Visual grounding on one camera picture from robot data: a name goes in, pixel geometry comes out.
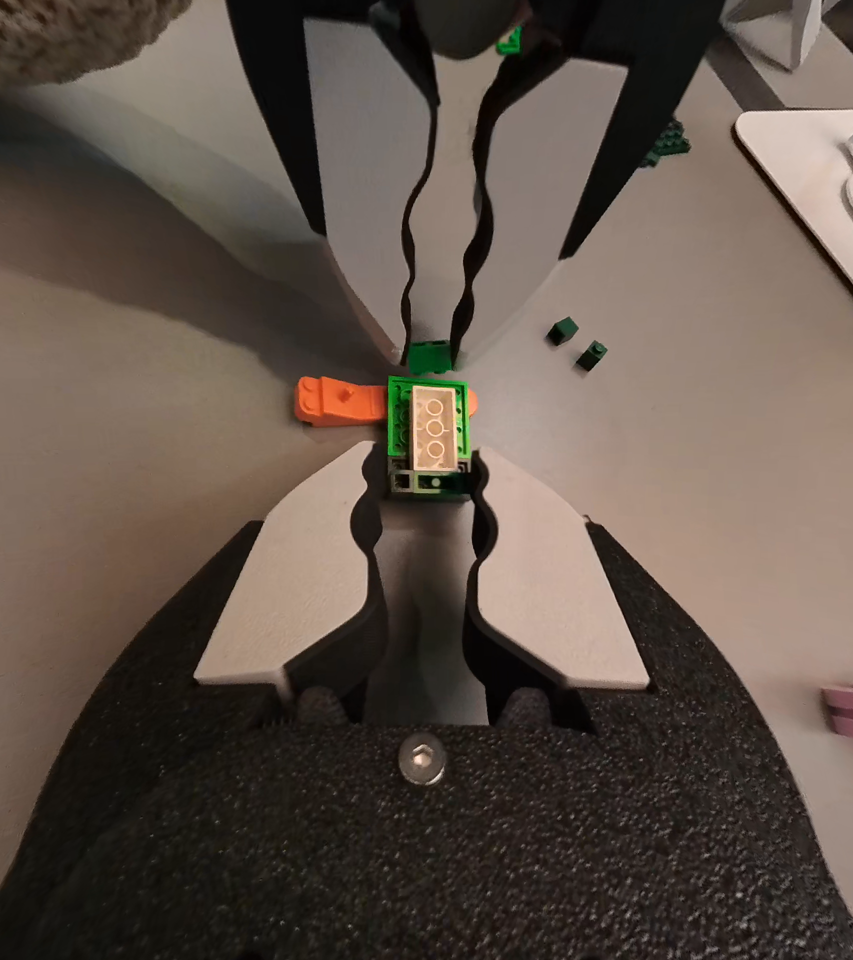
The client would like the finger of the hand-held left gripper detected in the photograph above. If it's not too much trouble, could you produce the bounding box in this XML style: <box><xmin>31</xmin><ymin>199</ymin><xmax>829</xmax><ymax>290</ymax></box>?
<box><xmin>447</xmin><ymin>52</ymin><xmax>629</xmax><ymax>369</ymax></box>
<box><xmin>303</xmin><ymin>13</ymin><xmax>444</xmax><ymax>365</ymax></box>

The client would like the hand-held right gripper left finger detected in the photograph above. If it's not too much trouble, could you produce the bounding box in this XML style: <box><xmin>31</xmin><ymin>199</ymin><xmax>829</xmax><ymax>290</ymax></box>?
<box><xmin>192</xmin><ymin>441</ymin><xmax>392</xmax><ymax>695</ymax></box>

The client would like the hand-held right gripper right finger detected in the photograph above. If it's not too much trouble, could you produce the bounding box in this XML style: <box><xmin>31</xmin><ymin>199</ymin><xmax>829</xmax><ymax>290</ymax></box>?
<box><xmin>462</xmin><ymin>447</ymin><xmax>653</xmax><ymax>695</ymax></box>

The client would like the pile of green lego bricks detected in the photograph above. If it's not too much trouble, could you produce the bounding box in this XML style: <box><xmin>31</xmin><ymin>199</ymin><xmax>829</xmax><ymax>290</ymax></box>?
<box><xmin>640</xmin><ymin>118</ymin><xmax>695</xmax><ymax>171</ymax></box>

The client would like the green and white lego assembly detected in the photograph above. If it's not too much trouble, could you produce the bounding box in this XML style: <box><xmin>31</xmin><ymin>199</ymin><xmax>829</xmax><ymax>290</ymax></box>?
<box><xmin>383</xmin><ymin>375</ymin><xmax>477</xmax><ymax>501</ymax></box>

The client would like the person's left forearm knit sleeve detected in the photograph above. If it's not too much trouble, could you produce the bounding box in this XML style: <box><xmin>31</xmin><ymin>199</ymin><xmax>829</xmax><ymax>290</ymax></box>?
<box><xmin>0</xmin><ymin>0</ymin><xmax>189</xmax><ymax>99</ymax></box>

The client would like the orange lego brick separator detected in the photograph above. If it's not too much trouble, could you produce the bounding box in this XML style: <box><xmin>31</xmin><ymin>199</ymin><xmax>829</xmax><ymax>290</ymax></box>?
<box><xmin>293</xmin><ymin>375</ymin><xmax>482</xmax><ymax>431</ymax></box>

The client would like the white book stand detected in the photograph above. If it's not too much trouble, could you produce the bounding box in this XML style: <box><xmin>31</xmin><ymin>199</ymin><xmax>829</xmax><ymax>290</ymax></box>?
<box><xmin>732</xmin><ymin>75</ymin><xmax>853</xmax><ymax>348</ymax></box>

